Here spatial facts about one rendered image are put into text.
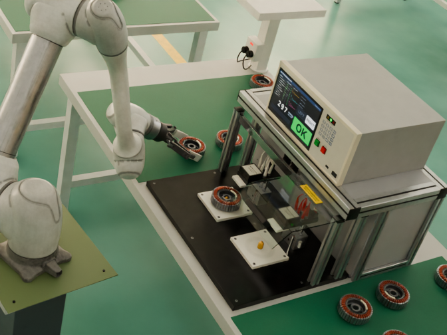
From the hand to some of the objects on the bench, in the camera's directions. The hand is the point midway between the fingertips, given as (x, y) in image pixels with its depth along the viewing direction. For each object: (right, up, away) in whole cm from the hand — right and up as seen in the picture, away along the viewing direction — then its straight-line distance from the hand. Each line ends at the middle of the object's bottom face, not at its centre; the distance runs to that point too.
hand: (191, 147), depth 307 cm
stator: (0, -2, +1) cm, 2 cm away
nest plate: (+13, -22, -24) cm, 35 cm away
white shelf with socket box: (+23, +32, +56) cm, 69 cm away
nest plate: (+25, -36, -39) cm, 59 cm away
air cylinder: (+37, -34, -32) cm, 60 cm away
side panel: (+68, -44, -30) cm, 87 cm away
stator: (+70, -52, -41) cm, 96 cm away
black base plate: (+20, -30, -30) cm, 47 cm away
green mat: (+70, -66, -59) cm, 113 cm away
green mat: (+6, +12, +22) cm, 26 cm away
